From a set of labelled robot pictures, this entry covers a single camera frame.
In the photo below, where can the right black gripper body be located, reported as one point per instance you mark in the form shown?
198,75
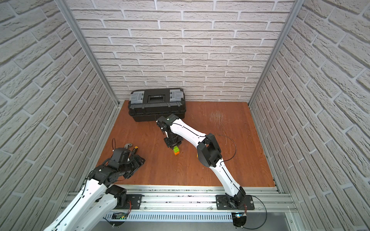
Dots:
172,140

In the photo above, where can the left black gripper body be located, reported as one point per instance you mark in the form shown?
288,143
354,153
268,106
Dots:
135,160

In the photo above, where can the green long lego brick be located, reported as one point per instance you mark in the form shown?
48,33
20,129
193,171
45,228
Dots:
176,149

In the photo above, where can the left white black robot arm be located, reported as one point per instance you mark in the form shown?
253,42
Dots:
100,195

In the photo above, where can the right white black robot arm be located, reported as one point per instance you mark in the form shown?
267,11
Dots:
208,153

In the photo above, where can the black plastic toolbox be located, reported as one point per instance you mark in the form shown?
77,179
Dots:
151,104

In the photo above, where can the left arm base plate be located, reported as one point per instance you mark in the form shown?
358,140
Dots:
129,201

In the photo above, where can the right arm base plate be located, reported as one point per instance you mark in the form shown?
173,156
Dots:
225,202

